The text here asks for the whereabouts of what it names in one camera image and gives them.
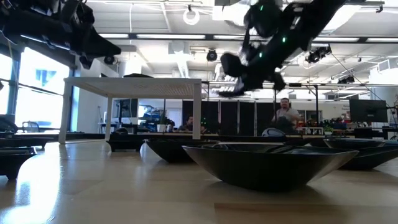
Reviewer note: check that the white round chair back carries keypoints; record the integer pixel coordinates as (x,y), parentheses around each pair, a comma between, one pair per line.
(273,133)

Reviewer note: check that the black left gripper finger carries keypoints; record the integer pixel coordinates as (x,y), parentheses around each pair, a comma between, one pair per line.
(101,39)
(104,51)

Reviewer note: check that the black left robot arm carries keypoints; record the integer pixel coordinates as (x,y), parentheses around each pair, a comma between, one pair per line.
(31,21)

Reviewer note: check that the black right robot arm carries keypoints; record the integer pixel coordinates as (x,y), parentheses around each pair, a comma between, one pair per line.
(311,18)

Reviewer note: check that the black metal gantry frame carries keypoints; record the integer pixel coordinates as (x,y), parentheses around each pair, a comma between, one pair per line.
(295,85)

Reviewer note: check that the black ceiling spotlight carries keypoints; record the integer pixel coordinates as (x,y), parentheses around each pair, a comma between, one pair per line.
(317,55)
(211,56)
(109,60)
(346,80)

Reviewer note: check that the fluorescent ceiling light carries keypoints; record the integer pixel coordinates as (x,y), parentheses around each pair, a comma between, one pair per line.
(382,40)
(227,37)
(115,36)
(186,36)
(335,39)

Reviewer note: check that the black leaf-shaped mini plate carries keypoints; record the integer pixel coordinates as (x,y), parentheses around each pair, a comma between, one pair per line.
(168,152)
(136,75)
(264,171)

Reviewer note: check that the person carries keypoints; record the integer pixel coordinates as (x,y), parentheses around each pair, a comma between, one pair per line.
(286,116)
(188,124)

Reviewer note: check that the grey mesh office chair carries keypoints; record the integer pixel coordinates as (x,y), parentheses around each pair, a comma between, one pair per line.
(31,126)

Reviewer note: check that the white perforated metal shelf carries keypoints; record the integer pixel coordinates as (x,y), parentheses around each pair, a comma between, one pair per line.
(133,88)

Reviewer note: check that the black square mini plate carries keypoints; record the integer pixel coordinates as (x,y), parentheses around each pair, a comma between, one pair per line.
(25,142)
(124,145)
(15,158)

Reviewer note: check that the white low table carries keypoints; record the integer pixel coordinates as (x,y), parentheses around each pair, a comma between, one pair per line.
(311,129)

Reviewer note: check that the black teardrop mini plate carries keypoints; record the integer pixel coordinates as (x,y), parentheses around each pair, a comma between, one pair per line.
(104,75)
(373,158)
(354,143)

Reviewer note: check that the office plant white pot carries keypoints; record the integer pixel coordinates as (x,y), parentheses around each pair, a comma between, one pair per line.
(161,128)

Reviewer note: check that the black aluminium table frame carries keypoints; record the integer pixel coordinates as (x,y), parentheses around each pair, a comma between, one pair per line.
(248,139)

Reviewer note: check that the large window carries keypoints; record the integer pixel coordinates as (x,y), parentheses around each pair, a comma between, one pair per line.
(40,102)

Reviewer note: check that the black chair back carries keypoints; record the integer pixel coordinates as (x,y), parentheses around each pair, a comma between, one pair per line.
(121,131)

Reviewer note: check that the small potted plant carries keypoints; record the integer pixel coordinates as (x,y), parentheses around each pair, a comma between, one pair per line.
(328,130)

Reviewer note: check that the black room divider panel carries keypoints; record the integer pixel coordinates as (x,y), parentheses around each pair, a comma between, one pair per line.
(247,118)
(264,118)
(228,118)

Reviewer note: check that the large black monitor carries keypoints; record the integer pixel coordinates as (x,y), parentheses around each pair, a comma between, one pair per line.
(368,110)

